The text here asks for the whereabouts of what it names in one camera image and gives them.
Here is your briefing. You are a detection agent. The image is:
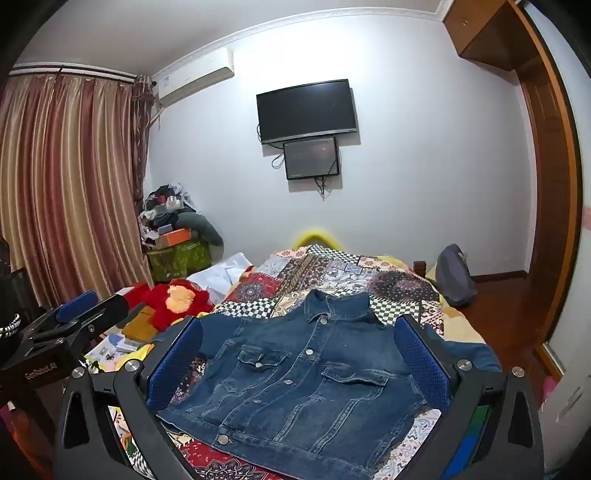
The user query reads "green patterned box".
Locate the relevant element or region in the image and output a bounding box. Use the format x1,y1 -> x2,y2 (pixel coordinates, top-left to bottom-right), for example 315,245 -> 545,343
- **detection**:
147,240 -> 214,283

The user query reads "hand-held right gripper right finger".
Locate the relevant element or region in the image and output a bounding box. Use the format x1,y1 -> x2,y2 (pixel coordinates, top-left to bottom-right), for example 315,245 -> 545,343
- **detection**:
393,315 -> 546,480

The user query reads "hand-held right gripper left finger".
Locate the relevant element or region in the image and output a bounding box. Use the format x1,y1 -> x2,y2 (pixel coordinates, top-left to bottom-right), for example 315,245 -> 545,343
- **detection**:
53,315 -> 204,480

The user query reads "small black wall monitor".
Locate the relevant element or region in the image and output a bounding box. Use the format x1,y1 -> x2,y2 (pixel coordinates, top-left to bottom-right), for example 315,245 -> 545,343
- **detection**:
283,136 -> 341,181

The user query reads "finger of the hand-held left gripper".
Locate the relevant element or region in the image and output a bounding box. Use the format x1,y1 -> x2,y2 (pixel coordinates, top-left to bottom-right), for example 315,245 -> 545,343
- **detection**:
21,291 -> 99,341
34,294 -> 131,357

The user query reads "pink cloth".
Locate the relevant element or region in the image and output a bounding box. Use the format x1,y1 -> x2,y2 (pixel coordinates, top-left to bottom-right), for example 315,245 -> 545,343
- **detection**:
542,376 -> 561,409

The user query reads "white cloth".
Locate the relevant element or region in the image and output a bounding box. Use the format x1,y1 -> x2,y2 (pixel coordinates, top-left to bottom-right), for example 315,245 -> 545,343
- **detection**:
188,252 -> 256,298

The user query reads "blue denim jacket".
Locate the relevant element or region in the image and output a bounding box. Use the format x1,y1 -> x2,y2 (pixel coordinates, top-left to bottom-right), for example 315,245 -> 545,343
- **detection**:
154,288 -> 504,480

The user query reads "striped brown curtain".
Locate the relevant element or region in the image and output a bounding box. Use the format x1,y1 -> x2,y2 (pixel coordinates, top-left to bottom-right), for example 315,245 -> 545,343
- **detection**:
0,74 -> 160,310

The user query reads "patchwork printed blanket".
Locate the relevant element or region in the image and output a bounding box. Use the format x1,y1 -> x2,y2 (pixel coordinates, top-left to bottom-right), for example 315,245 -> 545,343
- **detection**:
83,244 -> 491,480

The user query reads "white curtain rail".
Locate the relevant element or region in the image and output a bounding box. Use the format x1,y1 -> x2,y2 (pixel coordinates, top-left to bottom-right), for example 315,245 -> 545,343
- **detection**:
8,64 -> 139,85

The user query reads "orange box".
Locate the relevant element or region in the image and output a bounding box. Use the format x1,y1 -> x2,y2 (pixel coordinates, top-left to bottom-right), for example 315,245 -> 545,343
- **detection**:
157,228 -> 192,249

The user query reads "cream bed sheet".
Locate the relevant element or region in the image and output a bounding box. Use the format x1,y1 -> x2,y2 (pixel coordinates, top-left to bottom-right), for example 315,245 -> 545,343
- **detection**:
441,302 -> 488,344

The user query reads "white air conditioner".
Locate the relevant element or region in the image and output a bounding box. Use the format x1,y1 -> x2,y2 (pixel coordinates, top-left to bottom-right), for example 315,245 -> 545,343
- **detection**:
152,46 -> 235,106

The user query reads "pile of clothes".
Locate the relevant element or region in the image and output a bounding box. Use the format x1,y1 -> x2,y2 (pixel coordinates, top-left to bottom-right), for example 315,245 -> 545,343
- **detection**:
139,182 -> 226,259

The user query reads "large black wall television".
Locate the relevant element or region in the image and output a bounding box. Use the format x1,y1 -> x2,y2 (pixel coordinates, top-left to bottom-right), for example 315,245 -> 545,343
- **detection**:
256,78 -> 359,145

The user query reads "red plush toy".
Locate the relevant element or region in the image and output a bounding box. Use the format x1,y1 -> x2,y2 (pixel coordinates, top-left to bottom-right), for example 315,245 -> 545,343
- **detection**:
124,278 -> 215,332

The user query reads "grey backpack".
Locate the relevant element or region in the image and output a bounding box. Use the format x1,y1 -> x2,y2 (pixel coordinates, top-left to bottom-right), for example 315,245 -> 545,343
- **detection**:
435,244 -> 478,308

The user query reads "yellow headboard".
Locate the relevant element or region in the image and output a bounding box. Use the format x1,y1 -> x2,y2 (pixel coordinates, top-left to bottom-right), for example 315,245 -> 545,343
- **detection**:
294,225 -> 345,251

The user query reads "wooden overhead cabinet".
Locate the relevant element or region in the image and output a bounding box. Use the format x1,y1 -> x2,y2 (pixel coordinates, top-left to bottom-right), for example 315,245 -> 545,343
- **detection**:
442,0 -> 529,72

